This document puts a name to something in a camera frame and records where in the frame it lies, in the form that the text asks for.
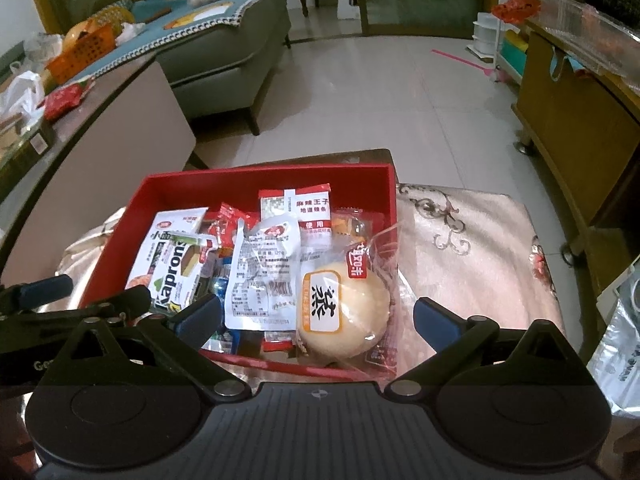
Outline yellow plastic basket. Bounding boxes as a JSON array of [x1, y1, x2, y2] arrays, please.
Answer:
[[97, 4, 137, 25]]

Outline blue ribbon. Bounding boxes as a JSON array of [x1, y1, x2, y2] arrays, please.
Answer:
[[549, 44, 584, 82]]

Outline dark green box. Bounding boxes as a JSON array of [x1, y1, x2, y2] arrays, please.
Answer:
[[0, 120, 56, 171]]

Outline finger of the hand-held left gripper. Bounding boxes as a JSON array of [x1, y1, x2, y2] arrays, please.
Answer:
[[0, 285, 152, 331], [0, 273, 75, 311]]

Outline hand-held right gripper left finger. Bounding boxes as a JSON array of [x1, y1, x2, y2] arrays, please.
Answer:
[[60, 294, 253, 401]]

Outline orange snack packet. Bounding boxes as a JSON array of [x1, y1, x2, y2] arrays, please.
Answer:
[[332, 206, 381, 241]]

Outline pink fly swatter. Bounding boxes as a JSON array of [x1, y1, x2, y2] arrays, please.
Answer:
[[431, 49, 506, 84]]

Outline teal storage drawer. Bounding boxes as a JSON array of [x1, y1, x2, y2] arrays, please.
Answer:
[[500, 30, 531, 81]]

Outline red gummy candy packet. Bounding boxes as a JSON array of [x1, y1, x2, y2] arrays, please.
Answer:
[[207, 201, 261, 249]]

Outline red cardboard box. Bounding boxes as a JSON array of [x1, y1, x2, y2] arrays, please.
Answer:
[[80, 162, 401, 376]]

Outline white crumpled tissue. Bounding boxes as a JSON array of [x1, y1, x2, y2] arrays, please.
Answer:
[[116, 22, 149, 44]]

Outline bun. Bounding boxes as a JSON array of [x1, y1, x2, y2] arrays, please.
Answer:
[[295, 222, 401, 374]]

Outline white plastic containers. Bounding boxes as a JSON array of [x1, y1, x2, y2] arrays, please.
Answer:
[[472, 10, 501, 59]]

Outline silver foil bag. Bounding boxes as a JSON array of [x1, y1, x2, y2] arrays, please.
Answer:
[[585, 265, 640, 419]]

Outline red white striped snack packet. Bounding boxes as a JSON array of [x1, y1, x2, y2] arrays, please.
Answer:
[[257, 183, 335, 264]]

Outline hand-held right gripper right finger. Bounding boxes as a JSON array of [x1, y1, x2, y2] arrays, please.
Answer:
[[382, 296, 576, 401]]

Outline clear plastic tray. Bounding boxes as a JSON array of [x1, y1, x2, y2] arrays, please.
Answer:
[[530, 0, 640, 79]]

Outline floral shiny tablecloth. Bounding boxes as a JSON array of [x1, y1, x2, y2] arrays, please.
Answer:
[[62, 182, 566, 396]]

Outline wooden cabinet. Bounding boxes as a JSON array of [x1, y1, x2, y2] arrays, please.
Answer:
[[511, 17, 640, 256]]

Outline blue snack packet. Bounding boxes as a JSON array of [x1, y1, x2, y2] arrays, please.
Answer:
[[200, 252, 244, 356]]

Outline small red snack packet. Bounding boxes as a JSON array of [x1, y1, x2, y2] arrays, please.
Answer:
[[260, 331, 297, 354]]

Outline grey sofa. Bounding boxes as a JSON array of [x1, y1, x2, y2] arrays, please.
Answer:
[[135, 0, 294, 136]]

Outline orange plastic basket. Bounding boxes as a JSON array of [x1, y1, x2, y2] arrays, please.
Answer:
[[47, 20, 121, 84]]

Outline teal sofa cover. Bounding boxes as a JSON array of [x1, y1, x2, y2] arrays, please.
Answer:
[[95, 0, 281, 76]]

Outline green white wafer packet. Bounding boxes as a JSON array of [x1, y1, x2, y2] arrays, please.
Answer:
[[149, 235, 219, 319]]

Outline red orange paper ornament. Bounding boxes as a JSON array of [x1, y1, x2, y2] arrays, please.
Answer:
[[491, 0, 542, 24]]

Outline crumpled clear plastic bag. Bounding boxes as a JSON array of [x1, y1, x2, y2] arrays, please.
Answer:
[[22, 30, 66, 56]]

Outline white yellow paper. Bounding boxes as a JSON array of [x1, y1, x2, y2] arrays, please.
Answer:
[[164, 2, 235, 30]]

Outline white plastic shopping bag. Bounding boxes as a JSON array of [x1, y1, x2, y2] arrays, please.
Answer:
[[0, 71, 46, 116]]

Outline white black-label snack packet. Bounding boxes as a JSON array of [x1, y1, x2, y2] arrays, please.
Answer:
[[124, 207, 210, 291]]

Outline white printed snack pouch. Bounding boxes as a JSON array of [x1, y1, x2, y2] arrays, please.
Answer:
[[223, 217, 304, 334]]

